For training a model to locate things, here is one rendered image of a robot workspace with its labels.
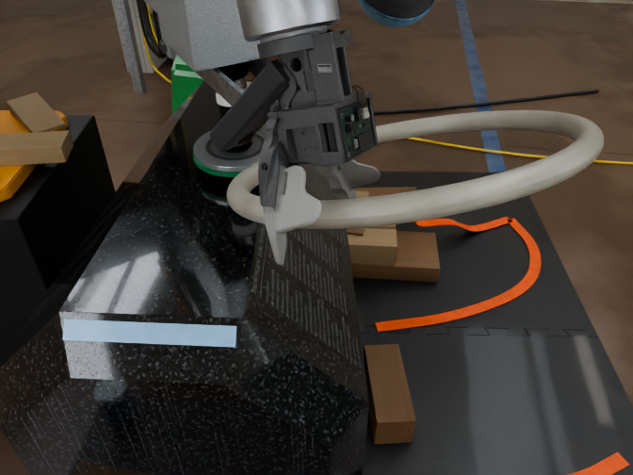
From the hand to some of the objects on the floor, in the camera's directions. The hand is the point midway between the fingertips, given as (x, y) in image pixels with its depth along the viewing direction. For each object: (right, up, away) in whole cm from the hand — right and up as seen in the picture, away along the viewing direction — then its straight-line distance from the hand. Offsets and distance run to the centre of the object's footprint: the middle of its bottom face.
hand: (316, 237), depth 58 cm
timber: (+23, -55, +125) cm, 139 cm away
